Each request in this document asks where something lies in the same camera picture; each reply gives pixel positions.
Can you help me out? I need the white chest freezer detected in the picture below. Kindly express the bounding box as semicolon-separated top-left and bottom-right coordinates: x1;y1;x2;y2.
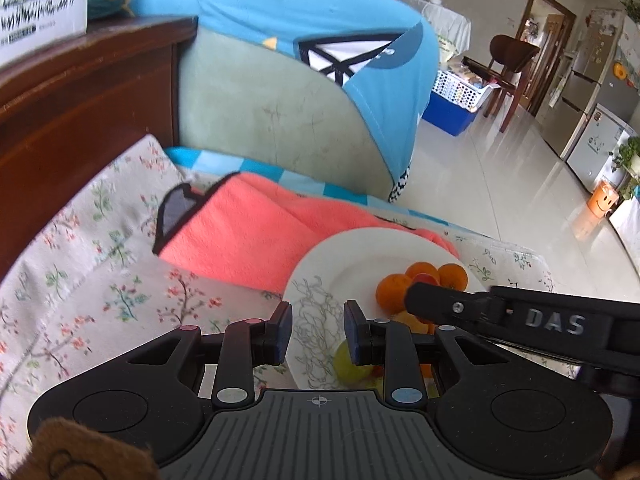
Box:
565;102;638;193

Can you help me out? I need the green potted plant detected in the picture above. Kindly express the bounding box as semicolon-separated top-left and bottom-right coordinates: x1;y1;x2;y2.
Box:
607;135;640;201

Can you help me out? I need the checked sofa cover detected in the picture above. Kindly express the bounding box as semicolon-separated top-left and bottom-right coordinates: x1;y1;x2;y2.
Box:
387;160;413;204

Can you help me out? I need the white printed carton box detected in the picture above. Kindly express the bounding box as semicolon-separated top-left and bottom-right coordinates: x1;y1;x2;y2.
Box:
0;0;92;68

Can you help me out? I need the brown fuzzy cloth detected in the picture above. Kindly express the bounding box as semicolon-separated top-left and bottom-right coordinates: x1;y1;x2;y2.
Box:
0;417;161;480

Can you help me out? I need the pink towel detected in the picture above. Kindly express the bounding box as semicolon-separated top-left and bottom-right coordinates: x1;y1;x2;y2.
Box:
152;172;461;296

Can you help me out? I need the white patterned plate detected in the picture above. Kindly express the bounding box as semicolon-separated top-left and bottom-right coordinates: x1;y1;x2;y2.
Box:
284;227;488;391

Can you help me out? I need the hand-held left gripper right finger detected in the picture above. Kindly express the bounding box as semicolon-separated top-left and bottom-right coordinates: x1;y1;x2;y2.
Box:
344;300;521;411

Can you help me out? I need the orange smiley bucket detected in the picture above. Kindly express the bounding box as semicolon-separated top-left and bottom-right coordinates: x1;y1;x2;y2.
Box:
586;180;621;218

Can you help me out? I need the white plastic basket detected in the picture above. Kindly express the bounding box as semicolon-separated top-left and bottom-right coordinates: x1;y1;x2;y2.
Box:
431;67;493;112

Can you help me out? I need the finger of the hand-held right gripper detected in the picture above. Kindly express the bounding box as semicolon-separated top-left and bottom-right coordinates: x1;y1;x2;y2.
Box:
404;281;506;326

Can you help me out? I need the table with white cloth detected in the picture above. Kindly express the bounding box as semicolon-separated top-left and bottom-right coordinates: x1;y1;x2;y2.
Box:
392;0;473;66

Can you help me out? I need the wooden chair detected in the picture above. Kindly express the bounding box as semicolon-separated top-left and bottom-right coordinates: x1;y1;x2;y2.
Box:
467;34;543;133

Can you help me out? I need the blue plastic bin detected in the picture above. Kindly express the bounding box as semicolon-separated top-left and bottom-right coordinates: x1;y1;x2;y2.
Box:
421;91;481;137

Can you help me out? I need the wooden door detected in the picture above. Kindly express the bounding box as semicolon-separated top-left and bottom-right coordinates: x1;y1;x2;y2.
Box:
520;0;578;116

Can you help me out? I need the green jujube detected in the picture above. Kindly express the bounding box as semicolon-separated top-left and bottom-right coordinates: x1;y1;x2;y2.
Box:
332;341;373;383

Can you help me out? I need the grey fridge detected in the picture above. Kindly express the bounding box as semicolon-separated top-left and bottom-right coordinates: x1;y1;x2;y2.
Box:
560;7;626;161

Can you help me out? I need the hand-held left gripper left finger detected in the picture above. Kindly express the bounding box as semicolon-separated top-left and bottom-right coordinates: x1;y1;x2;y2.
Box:
122;301;294;411

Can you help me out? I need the wooden headboard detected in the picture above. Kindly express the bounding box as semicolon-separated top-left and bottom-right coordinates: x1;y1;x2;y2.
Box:
0;16;198;281

